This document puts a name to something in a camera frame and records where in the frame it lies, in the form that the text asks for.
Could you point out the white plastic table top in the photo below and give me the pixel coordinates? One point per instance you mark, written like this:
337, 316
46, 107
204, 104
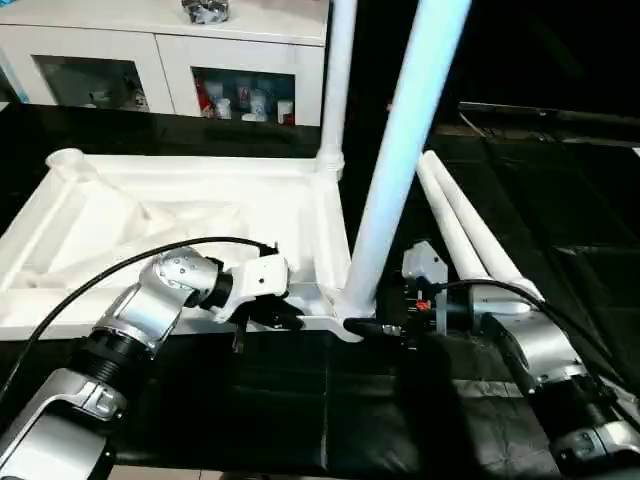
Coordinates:
200, 200

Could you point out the white plastic table leg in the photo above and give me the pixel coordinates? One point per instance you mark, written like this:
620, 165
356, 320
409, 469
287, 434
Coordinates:
445, 215
338, 80
410, 150
482, 232

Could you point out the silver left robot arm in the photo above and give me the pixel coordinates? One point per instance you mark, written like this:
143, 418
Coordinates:
160, 300

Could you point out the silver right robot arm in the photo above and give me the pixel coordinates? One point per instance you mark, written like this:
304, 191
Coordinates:
540, 350

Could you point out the black work mat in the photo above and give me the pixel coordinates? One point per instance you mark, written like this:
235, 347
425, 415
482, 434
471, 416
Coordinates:
300, 400

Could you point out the small white cup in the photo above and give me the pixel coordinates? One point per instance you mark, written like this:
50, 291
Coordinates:
285, 111

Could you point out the white glass-door cabinet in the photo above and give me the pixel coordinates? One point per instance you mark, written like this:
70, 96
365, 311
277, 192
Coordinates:
150, 50

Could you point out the grey crumpled object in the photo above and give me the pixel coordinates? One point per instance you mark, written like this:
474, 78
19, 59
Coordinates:
205, 11

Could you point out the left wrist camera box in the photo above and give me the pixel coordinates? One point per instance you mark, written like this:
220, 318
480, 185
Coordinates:
258, 278

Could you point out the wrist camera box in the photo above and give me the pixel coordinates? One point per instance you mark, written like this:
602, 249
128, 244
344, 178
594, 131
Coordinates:
258, 278
424, 262

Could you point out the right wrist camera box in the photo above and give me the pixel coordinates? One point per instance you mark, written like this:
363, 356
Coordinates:
424, 262

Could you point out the dark long rail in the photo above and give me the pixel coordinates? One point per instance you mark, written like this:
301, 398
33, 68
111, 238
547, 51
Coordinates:
560, 110

